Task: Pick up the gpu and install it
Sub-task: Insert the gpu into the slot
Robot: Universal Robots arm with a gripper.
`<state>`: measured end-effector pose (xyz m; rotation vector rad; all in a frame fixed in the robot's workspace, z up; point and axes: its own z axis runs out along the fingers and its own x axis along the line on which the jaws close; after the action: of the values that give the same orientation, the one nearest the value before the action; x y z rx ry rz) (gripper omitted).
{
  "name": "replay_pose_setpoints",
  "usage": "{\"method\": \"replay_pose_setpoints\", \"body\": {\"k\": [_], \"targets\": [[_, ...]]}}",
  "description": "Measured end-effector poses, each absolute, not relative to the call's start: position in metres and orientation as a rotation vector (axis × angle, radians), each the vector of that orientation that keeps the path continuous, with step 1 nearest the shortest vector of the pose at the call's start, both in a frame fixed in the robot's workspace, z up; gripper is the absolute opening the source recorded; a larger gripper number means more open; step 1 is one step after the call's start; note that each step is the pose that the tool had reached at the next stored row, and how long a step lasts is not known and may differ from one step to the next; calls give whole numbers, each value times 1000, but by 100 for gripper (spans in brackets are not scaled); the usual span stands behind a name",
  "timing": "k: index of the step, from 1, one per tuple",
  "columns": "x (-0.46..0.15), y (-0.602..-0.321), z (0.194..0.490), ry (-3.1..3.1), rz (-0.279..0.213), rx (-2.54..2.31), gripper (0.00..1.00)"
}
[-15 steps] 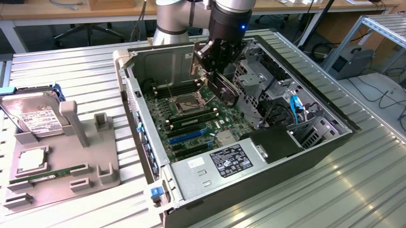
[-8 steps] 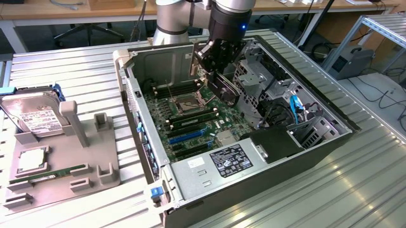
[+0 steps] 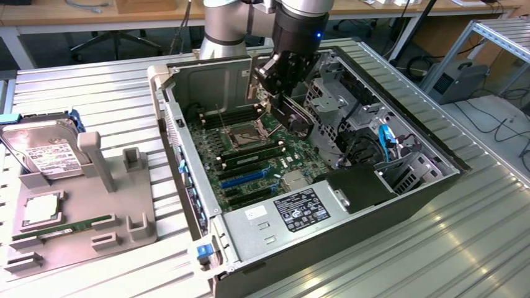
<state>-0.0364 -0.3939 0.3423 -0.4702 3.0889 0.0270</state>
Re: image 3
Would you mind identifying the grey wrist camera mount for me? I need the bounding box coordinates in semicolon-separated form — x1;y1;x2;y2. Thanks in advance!
251;0;280;14

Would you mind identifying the blue expansion slot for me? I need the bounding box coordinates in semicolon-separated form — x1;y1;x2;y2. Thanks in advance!
220;172;271;190

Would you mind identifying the graphics card with black cooler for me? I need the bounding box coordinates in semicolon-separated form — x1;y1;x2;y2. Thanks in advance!
245;54;315;139

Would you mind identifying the silver CPU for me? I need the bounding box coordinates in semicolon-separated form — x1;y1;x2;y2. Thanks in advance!
22;195;61;226

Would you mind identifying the long black expansion slot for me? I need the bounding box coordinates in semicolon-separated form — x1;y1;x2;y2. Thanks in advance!
227;192;277;209
225;185;273;200
217;165;271;183

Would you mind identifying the blue SATA wire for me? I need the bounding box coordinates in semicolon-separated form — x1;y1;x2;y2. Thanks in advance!
378;123;395;164

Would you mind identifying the green RAM stick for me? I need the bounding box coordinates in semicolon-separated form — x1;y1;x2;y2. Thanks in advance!
12;215;112;242

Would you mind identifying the thin metal locking lever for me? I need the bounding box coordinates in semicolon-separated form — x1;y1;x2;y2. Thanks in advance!
216;103;229;133

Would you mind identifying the grey power supply with label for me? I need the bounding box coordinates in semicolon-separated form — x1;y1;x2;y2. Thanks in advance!
215;179;354;271

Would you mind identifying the blue disk carrier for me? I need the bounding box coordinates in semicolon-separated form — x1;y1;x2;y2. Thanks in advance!
0;106;87;137

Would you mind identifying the silver disk bay cage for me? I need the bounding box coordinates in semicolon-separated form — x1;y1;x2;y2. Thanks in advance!
304;77;376;162

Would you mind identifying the CPU socket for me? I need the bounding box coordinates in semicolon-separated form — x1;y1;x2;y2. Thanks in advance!
225;124;267;150

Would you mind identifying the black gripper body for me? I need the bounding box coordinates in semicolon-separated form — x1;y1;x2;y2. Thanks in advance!
271;5;331;59

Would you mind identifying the black plastic shroud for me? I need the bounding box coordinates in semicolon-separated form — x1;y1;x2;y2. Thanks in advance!
324;164;399;215

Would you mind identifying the silver hard disk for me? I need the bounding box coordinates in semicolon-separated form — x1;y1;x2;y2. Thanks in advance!
0;119;83;181

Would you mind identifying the green motherboard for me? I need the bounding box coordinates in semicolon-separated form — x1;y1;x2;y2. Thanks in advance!
185;102;316;212

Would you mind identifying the wooden desk white frame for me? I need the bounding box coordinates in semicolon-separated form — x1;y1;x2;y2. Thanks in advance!
0;0;522;71

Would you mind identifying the black stand pole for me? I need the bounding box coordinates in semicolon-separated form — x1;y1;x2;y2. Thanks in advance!
388;0;439;61

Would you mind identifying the grey parts rack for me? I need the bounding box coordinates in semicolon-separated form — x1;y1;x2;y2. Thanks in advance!
1;131;160;283

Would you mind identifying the black wire bundle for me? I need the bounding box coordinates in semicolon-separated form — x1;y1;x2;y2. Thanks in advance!
335;129;388;166

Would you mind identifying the silver optical bay bracket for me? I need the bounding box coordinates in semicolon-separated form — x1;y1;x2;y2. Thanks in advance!
318;51;347;80

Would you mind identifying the metal socket cover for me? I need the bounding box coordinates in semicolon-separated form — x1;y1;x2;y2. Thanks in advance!
255;112;283;138

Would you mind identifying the silver chipset heatsink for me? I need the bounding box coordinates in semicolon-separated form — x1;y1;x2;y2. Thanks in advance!
280;172;308;191

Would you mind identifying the grey-blue network cable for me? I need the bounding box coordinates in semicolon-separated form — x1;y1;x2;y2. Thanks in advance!
64;0;112;14

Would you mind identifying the silver perforated disk bay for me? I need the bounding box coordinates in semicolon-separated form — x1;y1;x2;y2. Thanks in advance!
374;153;450;196

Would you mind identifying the aluminium profile frame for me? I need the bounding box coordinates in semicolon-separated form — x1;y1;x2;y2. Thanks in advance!
422;17;530;94

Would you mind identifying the installed RAM stick white label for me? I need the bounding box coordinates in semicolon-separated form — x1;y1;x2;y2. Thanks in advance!
221;148;287;171

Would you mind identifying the open black PC case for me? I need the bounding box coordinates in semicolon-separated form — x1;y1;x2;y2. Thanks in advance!
147;45;472;298

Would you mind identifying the black RAM slot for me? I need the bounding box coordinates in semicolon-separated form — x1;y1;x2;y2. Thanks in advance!
217;143;283;161
201;111;249;124
199;107;248;120
204;117;260;131
217;140;280;157
201;115;253;127

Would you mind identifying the grey floor control box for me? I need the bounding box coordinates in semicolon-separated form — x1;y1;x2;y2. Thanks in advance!
422;60;494;106

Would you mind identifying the small white box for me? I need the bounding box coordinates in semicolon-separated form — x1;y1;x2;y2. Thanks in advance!
363;0;430;7

